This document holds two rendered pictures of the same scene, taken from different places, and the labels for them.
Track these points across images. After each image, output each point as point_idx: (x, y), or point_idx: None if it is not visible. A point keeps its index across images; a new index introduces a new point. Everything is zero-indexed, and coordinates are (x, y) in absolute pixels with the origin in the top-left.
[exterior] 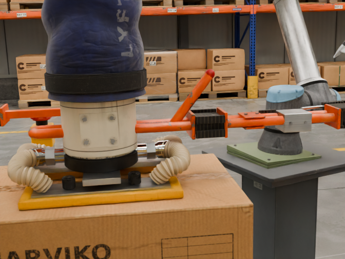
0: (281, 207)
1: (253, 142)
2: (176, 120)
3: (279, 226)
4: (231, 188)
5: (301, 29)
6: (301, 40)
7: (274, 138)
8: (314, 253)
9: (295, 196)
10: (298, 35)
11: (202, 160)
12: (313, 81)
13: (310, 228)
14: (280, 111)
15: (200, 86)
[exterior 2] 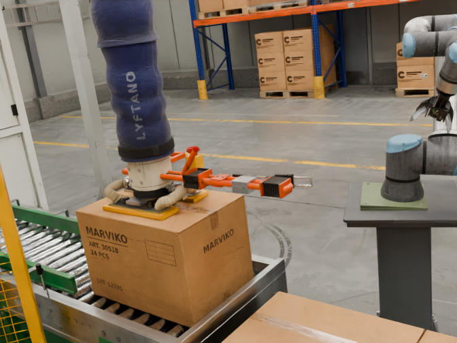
0: (384, 246)
1: None
2: (181, 174)
3: (383, 263)
4: (192, 220)
5: None
6: None
7: (386, 184)
8: (430, 297)
9: (401, 239)
10: None
11: (226, 198)
12: (438, 134)
13: (423, 273)
14: (238, 177)
15: (190, 156)
